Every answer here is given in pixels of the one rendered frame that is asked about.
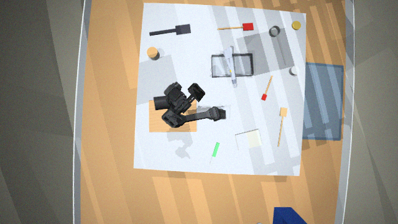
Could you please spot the wooden board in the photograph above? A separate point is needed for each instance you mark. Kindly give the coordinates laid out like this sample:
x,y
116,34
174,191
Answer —
x,y
157,125

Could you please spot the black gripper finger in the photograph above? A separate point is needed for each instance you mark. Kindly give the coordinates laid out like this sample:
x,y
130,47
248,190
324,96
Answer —
x,y
174,118
195,93

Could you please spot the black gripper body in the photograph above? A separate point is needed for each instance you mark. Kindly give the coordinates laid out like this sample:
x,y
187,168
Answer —
x,y
182,104

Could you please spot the tan cylinder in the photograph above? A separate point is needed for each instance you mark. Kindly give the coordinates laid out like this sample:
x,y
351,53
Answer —
x,y
153,53

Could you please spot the grey cylinder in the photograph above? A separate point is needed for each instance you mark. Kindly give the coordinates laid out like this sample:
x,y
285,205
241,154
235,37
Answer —
x,y
293,70

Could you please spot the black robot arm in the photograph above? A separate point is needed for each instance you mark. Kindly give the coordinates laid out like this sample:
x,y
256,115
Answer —
x,y
172,92

